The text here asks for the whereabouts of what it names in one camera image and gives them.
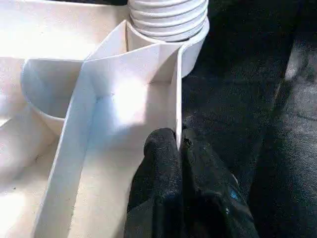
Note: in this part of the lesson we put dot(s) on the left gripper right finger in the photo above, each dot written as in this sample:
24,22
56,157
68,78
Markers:
210,198

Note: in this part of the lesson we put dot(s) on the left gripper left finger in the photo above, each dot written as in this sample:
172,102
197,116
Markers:
158,178

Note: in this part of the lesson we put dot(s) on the white plastic table top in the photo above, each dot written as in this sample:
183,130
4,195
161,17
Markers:
99,99

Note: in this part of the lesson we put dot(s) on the white plastic table leg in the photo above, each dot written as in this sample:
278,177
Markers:
168,17

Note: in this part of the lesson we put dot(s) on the black work mat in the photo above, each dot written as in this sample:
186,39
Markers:
247,99

